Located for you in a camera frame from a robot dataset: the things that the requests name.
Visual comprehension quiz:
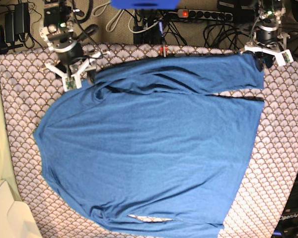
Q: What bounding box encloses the white power strip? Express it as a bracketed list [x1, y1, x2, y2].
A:
[176, 9, 233, 22]

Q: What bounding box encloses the right image gripper body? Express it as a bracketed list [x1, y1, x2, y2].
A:
[239, 14, 294, 66]

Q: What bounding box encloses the blue long-sleeve T-shirt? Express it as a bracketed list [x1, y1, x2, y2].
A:
[33, 54, 264, 238]

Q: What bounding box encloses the orange black table clamp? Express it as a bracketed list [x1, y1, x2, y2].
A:
[158, 45, 168, 58]

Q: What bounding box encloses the fan-patterned tablecloth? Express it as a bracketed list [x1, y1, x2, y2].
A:
[0, 49, 298, 238]

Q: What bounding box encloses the blue box overhead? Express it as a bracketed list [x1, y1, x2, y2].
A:
[111, 0, 179, 9]

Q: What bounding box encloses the left image gripper body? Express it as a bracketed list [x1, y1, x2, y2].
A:
[39, 22, 110, 91]

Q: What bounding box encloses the black power adapter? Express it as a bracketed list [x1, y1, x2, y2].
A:
[4, 2, 30, 43]

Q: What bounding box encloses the black OpenArm box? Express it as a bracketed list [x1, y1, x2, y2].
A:
[272, 174, 298, 238]

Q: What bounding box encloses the white plastic bin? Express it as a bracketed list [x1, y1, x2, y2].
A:
[0, 180, 42, 238]

